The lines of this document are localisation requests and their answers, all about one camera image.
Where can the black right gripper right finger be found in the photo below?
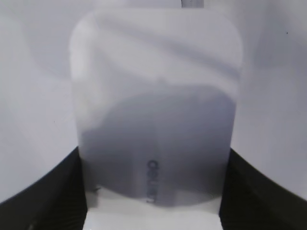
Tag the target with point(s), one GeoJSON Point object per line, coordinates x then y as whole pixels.
{"type": "Point", "coordinates": [252, 201]}

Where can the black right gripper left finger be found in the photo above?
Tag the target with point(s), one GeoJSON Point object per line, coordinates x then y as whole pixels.
{"type": "Point", "coordinates": [55, 202]}

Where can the white eraser with black felt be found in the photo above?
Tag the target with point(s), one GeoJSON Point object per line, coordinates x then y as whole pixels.
{"type": "Point", "coordinates": [154, 92]}

